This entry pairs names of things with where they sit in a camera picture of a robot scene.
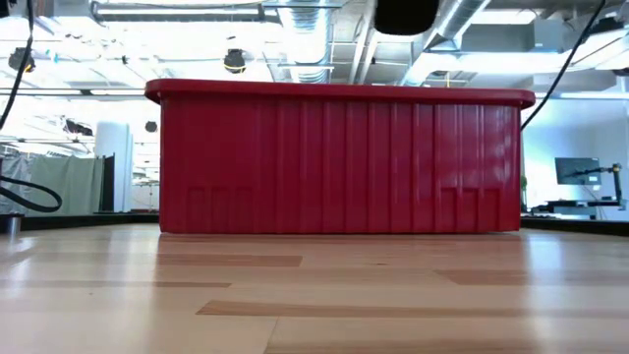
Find white column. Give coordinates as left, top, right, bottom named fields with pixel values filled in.
left=94, top=122, right=134, bottom=213

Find black upright panel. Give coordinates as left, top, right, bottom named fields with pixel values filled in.
left=100, top=153, right=117, bottom=213

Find black rubber slide sandal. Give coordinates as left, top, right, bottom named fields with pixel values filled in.
left=373, top=0, right=441, bottom=36

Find black aluminium frame rail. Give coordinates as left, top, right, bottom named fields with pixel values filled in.
left=0, top=211, right=161, bottom=233
left=519, top=215, right=629, bottom=238

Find black ceiling spot lamp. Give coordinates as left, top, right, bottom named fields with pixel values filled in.
left=8, top=46, right=37, bottom=74
left=223, top=47, right=247, bottom=75

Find dark desk monitor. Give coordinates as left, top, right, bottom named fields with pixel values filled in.
left=554, top=156, right=602, bottom=187

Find dark desk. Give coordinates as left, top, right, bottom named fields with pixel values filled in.
left=530, top=198, right=628, bottom=217

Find grey-green curtain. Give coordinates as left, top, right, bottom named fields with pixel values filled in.
left=27, top=154, right=105, bottom=217

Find black cable loop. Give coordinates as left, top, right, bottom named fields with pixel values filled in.
left=0, top=175, right=64, bottom=214

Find black hanging fixture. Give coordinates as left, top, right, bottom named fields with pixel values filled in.
left=62, top=117, right=94, bottom=138

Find grey ventilation box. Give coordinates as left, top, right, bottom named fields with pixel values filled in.
left=461, top=19, right=564, bottom=53

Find silver spiral air duct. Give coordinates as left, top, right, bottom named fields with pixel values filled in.
left=274, top=0, right=335, bottom=85

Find red plastic bin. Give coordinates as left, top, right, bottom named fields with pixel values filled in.
left=143, top=78, right=537, bottom=235

